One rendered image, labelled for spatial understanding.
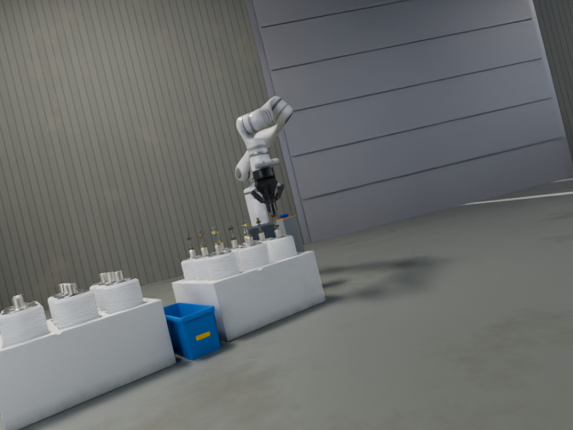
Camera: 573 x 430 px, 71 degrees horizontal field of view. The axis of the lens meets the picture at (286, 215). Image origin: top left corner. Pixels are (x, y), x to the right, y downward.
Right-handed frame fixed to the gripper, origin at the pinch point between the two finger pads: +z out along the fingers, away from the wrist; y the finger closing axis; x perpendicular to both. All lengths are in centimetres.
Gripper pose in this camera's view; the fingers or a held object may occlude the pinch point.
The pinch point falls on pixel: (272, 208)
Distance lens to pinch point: 142.8
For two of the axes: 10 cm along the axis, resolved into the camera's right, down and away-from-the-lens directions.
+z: 2.4, 9.7, 0.0
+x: 3.5, -0.9, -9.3
